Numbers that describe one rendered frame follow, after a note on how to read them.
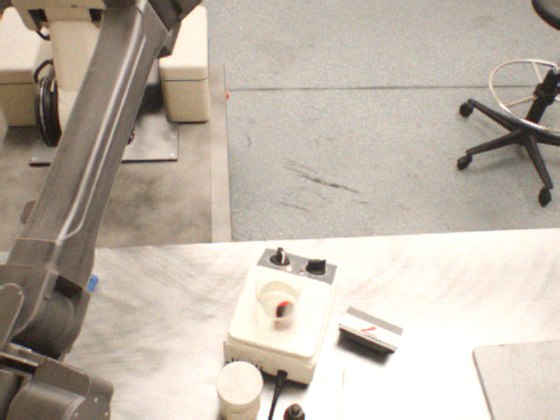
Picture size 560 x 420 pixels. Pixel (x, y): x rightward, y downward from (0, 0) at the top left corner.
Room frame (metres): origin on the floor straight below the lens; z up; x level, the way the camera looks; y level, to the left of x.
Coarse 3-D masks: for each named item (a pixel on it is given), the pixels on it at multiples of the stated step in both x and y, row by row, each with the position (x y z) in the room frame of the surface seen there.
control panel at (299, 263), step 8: (264, 256) 0.53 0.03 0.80; (288, 256) 0.54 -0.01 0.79; (296, 256) 0.54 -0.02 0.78; (256, 264) 0.50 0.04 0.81; (264, 264) 0.50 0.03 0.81; (296, 264) 0.52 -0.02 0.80; (304, 264) 0.52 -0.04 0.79; (328, 264) 0.53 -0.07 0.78; (304, 272) 0.49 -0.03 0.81; (328, 272) 0.51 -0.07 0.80; (320, 280) 0.48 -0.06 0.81; (328, 280) 0.48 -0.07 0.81
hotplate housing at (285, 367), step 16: (336, 272) 0.51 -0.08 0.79; (224, 336) 0.37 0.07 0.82; (320, 336) 0.39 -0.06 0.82; (224, 352) 0.37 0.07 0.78; (240, 352) 0.36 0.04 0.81; (256, 352) 0.36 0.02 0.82; (272, 352) 0.36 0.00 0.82; (272, 368) 0.35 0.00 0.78; (288, 368) 0.35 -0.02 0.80; (304, 368) 0.34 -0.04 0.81
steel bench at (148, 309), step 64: (0, 256) 0.51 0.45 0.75; (128, 256) 0.53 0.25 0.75; (192, 256) 0.55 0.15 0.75; (256, 256) 0.56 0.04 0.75; (320, 256) 0.57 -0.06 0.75; (384, 256) 0.58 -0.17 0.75; (448, 256) 0.59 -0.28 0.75; (512, 256) 0.60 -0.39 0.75; (128, 320) 0.42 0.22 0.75; (192, 320) 0.43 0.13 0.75; (384, 320) 0.46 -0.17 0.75; (448, 320) 0.47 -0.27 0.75; (512, 320) 0.48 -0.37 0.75; (128, 384) 0.32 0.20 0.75; (192, 384) 0.33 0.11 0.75; (320, 384) 0.35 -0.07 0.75; (384, 384) 0.35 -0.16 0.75; (448, 384) 0.36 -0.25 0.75
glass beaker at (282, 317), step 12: (276, 264) 0.43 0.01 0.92; (264, 276) 0.42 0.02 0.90; (276, 276) 0.43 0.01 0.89; (288, 276) 0.43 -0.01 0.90; (300, 276) 0.42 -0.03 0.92; (300, 288) 0.41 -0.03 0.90; (300, 300) 0.39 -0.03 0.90; (264, 312) 0.37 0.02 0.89; (276, 312) 0.37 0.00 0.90; (288, 312) 0.37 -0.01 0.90; (264, 324) 0.37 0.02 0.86; (276, 324) 0.37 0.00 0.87; (288, 324) 0.38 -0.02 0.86
